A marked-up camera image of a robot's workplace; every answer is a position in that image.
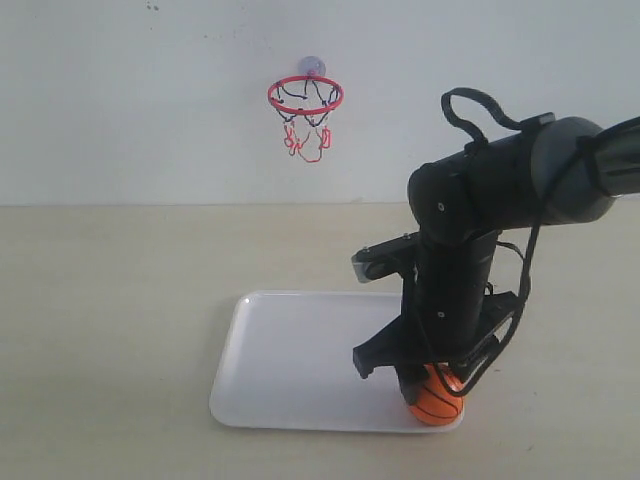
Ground clear suction cup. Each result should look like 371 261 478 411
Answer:
297 56 326 77

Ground red mini basketball hoop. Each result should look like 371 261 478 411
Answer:
266 74 345 164

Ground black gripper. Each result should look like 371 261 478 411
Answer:
353 234 518 402

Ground white plastic tray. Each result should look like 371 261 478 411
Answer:
209 291 463 434

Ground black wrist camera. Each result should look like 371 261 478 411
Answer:
351 232 419 284

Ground small orange toy basketball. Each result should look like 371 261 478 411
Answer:
408 365 464 427

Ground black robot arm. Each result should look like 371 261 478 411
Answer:
352 116 639 404

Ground black cable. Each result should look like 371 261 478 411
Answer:
399 87 640 399

